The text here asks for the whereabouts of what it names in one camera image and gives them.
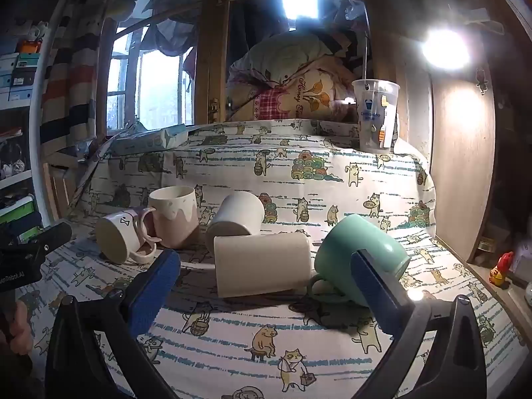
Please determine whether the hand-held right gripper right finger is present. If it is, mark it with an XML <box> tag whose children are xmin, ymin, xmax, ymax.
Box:
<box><xmin>350</xmin><ymin>249</ymin><xmax>488</xmax><ymax>399</ymax></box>

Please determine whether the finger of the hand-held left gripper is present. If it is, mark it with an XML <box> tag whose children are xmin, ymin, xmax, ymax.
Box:
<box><xmin>14</xmin><ymin>221</ymin><xmax>72</xmax><ymax>264</ymax></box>

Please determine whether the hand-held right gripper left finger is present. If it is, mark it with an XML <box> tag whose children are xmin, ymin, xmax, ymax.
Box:
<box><xmin>45</xmin><ymin>249</ymin><xmax>181</xmax><ymax>399</ymax></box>

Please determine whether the cream cylindrical cup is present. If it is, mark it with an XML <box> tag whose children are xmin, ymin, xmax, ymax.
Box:
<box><xmin>213</xmin><ymin>233</ymin><xmax>312</xmax><ymax>299</ymax></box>

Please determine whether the white tapered cup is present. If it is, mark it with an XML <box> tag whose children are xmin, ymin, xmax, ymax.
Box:
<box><xmin>205</xmin><ymin>192</ymin><xmax>266</xmax><ymax>242</ymax></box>

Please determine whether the clear plastic cup with label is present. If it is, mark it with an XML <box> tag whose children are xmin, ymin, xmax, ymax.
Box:
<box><xmin>352</xmin><ymin>78</ymin><xmax>400</xmax><ymax>154</ymax></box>

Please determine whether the person's left hand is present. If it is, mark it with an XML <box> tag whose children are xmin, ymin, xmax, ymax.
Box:
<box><xmin>7</xmin><ymin>301</ymin><xmax>34</xmax><ymax>356</ymax></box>

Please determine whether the green storage box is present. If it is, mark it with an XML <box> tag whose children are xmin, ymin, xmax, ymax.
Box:
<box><xmin>0</xmin><ymin>195</ymin><xmax>36</xmax><ymax>226</ymax></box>

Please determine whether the green mug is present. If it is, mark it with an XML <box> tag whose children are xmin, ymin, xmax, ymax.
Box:
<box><xmin>306</xmin><ymin>214</ymin><xmax>412</xmax><ymax>305</ymax></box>

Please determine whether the white mug with black mark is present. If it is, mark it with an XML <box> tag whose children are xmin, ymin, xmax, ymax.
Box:
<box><xmin>95</xmin><ymin>211</ymin><xmax>158</xmax><ymax>265</ymax></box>

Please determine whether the pink mug with white drip glaze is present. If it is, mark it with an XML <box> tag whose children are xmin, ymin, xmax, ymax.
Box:
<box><xmin>139</xmin><ymin>186</ymin><xmax>200</xmax><ymax>250</ymax></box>

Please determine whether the red and yellow figurine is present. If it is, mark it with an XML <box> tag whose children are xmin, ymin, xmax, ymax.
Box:
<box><xmin>489</xmin><ymin>252</ymin><xmax>515</xmax><ymax>288</ymax></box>

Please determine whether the long pale cardboard box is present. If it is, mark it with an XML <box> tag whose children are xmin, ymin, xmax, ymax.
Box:
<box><xmin>111</xmin><ymin>125</ymin><xmax>189</xmax><ymax>154</ymax></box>

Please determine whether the white curved pipe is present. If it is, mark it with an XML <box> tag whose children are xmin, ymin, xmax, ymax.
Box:
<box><xmin>30</xmin><ymin>0</ymin><xmax>84</xmax><ymax>217</ymax></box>

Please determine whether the cat printed tablecloth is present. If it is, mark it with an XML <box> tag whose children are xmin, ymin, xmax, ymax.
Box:
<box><xmin>33</xmin><ymin>120</ymin><xmax>528</xmax><ymax>399</ymax></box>

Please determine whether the stack of shoe boxes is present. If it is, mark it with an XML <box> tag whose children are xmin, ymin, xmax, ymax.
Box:
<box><xmin>0</xmin><ymin>52</ymin><xmax>39</xmax><ymax>103</ymax></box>

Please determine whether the striped hanging cloth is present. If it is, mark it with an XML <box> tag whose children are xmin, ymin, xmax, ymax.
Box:
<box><xmin>39</xmin><ymin>0</ymin><xmax>118</xmax><ymax>150</ymax></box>

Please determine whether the window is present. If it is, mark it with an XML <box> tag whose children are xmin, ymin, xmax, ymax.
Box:
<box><xmin>106</xmin><ymin>25</ymin><xmax>196</xmax><ymax>132</ymax></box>

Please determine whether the printed quilt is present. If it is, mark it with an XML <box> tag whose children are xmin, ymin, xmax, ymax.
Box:
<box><xmin>228</xmin><ymin>32</ymin><xmax>363</xmax><ymax>124</ymax></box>

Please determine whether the round bright lamp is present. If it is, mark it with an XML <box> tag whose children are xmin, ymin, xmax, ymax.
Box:
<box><xmin>421</xmin><ymin>28</ymin><xmax>471</xmax><ymax>69</ymax></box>

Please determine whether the wooden bed frame post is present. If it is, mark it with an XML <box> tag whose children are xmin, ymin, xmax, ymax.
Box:
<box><xmin>195</xmin><ymin>0</ymin><xmax>230</xmax><ymax>125</ymax></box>

